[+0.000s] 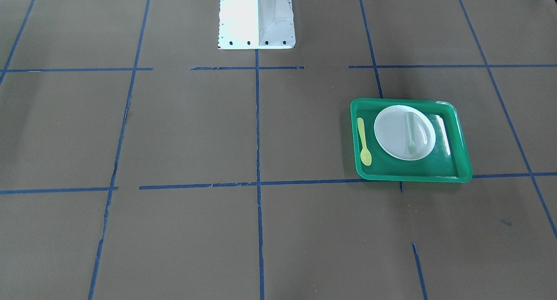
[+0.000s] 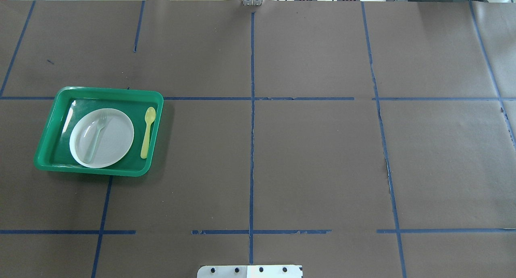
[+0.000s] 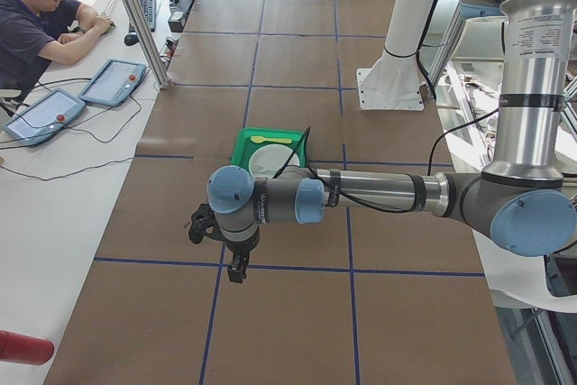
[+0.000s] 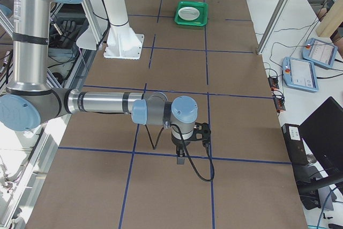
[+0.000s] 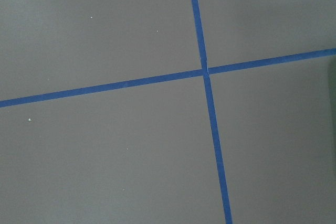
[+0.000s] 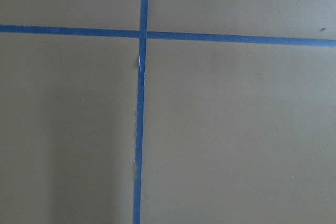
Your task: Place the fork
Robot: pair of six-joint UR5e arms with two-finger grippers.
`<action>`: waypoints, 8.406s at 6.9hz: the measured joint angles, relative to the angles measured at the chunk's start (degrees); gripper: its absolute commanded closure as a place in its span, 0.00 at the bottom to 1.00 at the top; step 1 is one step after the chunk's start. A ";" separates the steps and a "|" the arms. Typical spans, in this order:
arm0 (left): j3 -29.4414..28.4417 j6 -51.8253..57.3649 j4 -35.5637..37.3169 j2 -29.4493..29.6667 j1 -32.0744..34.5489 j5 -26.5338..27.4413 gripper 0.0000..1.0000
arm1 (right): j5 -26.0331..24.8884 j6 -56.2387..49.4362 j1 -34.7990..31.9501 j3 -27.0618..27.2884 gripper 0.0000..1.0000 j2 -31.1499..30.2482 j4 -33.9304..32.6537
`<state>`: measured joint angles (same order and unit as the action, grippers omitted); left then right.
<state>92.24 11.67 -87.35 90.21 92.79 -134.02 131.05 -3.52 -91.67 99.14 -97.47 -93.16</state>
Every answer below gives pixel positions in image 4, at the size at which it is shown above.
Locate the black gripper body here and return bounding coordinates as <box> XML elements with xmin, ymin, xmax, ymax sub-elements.
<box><xmin>171</xmin><ymin>135</ymin><xmax>193</xmax><ymax>153</ymax></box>

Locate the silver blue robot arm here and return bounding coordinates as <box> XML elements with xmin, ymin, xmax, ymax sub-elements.
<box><xmin>1</xmin><ymin>0</ymin><xmax>198</xmax><ymax>164</ymax></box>

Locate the orange black adapter lower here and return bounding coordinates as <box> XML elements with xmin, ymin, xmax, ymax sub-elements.
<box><xmin>273</xmin><ymin>95</ymin><xmax>286</xmax><ymax>113</ymax></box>

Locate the orange black adapter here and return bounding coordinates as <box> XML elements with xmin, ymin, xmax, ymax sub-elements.
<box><xmin>273</xmin><ymin>95</ymin><xmax>286</xmax><ymax>113</ymax></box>
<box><xmin>268</xmin><ymin>77</ymin><xmax>279</xmax><ymax>90</ymax></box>

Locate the orange black adapter upper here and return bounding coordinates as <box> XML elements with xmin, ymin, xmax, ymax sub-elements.
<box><xmin>268</xmin><ymin>77</ymin><xmax>279</xmax><ymax>90</ymax></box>

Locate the black mini computer box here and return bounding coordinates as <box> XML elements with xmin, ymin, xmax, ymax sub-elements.
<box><xmin>281</xmin><ymin>123</ymin><xmax>308</xmax><ymax>166</ymax></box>

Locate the white round plate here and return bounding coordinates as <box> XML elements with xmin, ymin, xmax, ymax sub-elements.
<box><xmin>178</xmin><ymin>6</ymin><xmax>200</xmax><ymax>21</ymax></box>

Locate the green plastic tray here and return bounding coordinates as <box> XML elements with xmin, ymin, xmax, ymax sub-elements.
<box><xmin>174</xmin><ymin>1</ymin><xmax>208</xmax><ymax>27</ymax></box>

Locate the near blue teach pendant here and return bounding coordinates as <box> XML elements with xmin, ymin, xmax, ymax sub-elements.
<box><xmin>282</xmin><ymin>57</ymin><xmax>319</xmax><ymax>92</ymax></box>

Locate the blue teach pendant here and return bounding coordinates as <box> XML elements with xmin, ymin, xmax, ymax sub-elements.
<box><xmin>302</xmin><ymin>38</ymin><xmax>338</xmax><ymax>69</ymax></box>
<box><xmin>282</xmin><ymin>57</ymin><xmax>319</xmax><ymax>92</ymax></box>

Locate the black laptop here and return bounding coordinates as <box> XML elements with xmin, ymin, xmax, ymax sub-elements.
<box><xmin>300</xmin><ymin>97</ymin><xmax>342</xmax><ymax>175</ymax></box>

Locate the far blue teach pendant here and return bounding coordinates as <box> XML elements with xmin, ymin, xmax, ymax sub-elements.
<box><xmin>302</xmin><ymin>38</ymin><xmax>338</xmax><ymax>69</ymax></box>

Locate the wooden beam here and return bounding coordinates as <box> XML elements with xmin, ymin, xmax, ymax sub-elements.
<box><xmin>316</xmin><ymin>0</ymin><xmax>342</xmax><ymax>38</ymax></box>

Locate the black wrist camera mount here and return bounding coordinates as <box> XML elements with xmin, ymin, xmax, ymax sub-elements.
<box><xmin>192</xmin><ymin>122</ymin><xmax>211</xmax><ymax>144</ymax></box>

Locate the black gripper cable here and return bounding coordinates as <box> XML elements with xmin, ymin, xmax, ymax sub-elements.
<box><xmin>145</xmin><ymin>123</ymin><xmax>215</xmax><ymax>182</ymax></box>

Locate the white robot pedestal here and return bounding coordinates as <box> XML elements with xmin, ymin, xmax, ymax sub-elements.
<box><xmin>103</xmin><ymin>0</ymin><xmax>144</xmax><ymax>60</ymax></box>

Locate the aluminium frame post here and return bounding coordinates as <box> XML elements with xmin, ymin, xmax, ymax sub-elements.
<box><xmin>257</xmin><ymin>0</ymin><xmax>289</xmax><ymax>55</ymax></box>

